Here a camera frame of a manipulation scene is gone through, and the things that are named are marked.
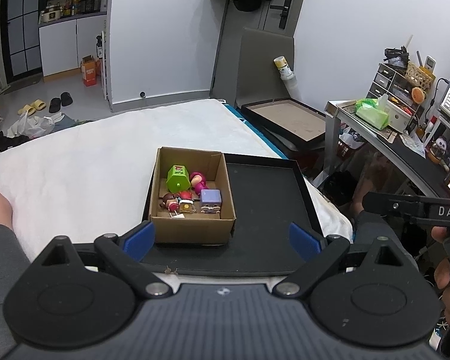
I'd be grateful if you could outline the white tissue box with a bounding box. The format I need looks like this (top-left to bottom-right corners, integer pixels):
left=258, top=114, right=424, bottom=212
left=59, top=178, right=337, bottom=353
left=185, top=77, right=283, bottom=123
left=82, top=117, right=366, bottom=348
left=375, top=93, right=413, bottom=132

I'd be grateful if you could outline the grey board panel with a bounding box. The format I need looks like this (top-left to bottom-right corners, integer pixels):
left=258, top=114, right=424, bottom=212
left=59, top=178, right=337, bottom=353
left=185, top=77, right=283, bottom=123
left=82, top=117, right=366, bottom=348
left=239, top=26, right=295, bottom=110

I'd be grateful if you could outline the black desk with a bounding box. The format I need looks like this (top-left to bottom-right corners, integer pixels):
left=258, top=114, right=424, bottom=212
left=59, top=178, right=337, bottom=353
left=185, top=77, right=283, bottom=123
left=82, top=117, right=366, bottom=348
left=325, top=99, right=450, bottom=200

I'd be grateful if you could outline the person's leg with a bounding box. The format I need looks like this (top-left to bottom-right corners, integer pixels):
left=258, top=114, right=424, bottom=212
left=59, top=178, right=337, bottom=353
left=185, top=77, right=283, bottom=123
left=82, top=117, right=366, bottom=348
left=0, top=181, right=31, bottom=360
left=350, top=191, right=444, bottom=308

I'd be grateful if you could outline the wicker basket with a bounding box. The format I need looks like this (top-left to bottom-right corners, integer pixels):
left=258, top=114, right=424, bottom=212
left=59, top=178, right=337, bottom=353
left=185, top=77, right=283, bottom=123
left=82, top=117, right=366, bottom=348
left=404, top=61, right=436, bottom=89

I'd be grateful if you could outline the pink dinosaur suit figurine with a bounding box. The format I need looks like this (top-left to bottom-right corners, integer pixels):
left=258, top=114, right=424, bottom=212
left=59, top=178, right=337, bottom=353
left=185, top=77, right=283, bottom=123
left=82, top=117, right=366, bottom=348
left=189, top=171, right=210, bottom=193

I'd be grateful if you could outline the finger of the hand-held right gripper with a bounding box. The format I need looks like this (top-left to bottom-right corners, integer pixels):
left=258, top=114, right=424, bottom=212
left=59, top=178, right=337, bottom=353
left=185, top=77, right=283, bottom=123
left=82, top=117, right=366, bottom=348
left=361, top=191, right=418, bottom=217

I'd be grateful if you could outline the brown haired doll figurine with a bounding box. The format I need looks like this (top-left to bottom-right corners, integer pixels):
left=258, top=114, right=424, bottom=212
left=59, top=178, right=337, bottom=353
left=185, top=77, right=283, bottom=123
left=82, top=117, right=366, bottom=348
left=159, top=191, right=181, bottom=213

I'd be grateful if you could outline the grey door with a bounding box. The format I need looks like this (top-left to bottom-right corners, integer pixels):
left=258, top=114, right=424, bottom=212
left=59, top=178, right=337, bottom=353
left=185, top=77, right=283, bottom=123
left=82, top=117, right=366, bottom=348
left=209, top=0, right=313, bottom=103

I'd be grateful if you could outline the black tray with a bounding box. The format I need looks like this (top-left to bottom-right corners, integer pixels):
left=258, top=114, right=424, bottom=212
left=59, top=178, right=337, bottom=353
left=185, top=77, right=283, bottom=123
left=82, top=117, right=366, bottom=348
left=140, top=152, right=325, bottom=277

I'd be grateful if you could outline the green tissue pack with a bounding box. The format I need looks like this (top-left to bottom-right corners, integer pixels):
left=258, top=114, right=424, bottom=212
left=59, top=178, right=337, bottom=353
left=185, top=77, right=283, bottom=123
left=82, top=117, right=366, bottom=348
left=355, top=98, right=391, bottom=130

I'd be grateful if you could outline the black door lock handle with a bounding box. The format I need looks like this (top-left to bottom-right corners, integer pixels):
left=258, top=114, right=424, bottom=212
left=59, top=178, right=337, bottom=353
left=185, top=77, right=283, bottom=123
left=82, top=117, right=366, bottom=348
left=269, top=0, right=292, bottom=30

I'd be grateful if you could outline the grey drawer organizer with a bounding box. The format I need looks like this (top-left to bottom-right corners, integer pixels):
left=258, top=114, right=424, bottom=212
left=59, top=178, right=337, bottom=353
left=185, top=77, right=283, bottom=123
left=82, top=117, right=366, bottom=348
left=367, top=61, right=430, bottom=110

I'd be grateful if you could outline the rice cooker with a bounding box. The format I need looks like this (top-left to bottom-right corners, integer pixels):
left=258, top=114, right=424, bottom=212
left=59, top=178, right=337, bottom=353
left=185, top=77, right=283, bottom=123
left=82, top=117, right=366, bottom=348
left=39, top=5, right=63, bottom=23

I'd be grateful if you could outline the person's left leg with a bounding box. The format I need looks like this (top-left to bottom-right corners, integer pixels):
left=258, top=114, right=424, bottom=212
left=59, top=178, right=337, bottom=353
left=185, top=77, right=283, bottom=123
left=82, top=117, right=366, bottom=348
left=0, top=181, right=31, bottom=360

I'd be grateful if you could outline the small red haired figurine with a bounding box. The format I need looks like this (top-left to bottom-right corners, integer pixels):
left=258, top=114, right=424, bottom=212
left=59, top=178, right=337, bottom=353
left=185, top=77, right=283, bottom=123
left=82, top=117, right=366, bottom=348
left=178, top=190, right=198, bottom=215

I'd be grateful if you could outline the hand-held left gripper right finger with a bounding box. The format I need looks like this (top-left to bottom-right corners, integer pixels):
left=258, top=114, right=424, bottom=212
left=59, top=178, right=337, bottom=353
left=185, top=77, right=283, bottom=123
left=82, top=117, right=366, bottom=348
left=273, top=221, right=403, bottom=298

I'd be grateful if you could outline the pair of yellow slippers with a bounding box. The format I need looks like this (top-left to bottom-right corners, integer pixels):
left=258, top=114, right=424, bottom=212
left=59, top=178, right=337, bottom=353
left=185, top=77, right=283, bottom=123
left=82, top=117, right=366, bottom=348
left=17, top=99, right=47, bottom=116

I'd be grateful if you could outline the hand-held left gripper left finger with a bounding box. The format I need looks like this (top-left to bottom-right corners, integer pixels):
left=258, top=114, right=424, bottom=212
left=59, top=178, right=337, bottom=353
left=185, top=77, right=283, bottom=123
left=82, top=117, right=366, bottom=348
left=40, top=220, right=174, bottom=298

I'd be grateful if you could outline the green toy box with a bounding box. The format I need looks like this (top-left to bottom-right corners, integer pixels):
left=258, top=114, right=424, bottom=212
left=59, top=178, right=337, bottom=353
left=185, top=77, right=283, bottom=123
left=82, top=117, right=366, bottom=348
left=166, top=164, right=191, bottom=193

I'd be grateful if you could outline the white plastic bag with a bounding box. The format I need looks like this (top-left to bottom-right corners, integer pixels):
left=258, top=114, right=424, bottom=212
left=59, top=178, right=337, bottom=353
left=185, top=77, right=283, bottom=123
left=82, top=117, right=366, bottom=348
left=7, top=111, right=57, bottom=140

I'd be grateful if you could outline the row of kitchen bottles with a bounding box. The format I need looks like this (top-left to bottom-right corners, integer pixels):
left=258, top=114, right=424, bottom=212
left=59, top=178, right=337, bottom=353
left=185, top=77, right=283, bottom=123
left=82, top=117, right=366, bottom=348
left=62, top=0, right=107, bottom=17

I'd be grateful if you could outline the person's right leg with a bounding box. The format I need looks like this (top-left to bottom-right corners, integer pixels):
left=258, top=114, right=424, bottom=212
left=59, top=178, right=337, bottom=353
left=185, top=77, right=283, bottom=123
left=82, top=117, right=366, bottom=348
left=350, top=191, right=444, bottom=308

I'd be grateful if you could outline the black picture frame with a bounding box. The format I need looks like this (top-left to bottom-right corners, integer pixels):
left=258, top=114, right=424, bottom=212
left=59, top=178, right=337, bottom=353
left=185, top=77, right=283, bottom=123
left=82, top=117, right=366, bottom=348
left=239, top=97, right=327, bottom=151

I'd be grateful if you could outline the orange cardboard box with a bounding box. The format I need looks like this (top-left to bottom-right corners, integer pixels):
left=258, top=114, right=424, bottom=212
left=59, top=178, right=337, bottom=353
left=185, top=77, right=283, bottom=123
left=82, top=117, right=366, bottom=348
left=80, top=55, right=100, bottom=87

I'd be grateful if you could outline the brown cardboard box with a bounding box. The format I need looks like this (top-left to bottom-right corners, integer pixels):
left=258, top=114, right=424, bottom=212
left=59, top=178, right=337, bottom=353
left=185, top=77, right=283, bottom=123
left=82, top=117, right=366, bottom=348
left=148, top=146, right=237, bottom=245

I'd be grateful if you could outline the black camera gear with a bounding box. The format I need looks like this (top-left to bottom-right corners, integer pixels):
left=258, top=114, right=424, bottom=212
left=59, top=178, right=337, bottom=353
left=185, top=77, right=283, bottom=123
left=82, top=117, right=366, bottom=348
left=384, top=46, right=410, bottom=69

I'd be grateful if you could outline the yellow white canister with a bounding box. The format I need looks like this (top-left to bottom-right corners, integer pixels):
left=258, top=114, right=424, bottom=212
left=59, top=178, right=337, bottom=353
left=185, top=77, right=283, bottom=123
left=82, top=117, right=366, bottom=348
left=272, top=55, right=297, bottom=82

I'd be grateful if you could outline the white kitchen cabinet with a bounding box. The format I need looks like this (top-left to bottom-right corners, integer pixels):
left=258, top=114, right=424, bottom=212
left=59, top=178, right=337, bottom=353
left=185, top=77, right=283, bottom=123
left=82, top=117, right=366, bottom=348
left=38, top=14, right=108, bottom=78

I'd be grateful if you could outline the panda figurine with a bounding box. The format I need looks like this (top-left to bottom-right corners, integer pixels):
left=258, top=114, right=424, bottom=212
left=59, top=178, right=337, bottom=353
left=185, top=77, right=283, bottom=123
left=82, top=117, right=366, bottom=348
left=433, top=137, right=450, bottom=162

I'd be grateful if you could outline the purple cube toy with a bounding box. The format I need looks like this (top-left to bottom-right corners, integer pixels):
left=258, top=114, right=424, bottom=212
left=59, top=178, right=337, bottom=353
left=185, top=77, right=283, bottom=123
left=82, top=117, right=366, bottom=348
left=199, top=189, right=223, bottom=215

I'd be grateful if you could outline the pair of black slippers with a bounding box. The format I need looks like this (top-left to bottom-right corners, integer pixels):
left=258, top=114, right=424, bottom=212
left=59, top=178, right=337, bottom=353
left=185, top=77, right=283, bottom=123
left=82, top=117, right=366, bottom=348
left=48, top=92, right=73, bottom=114

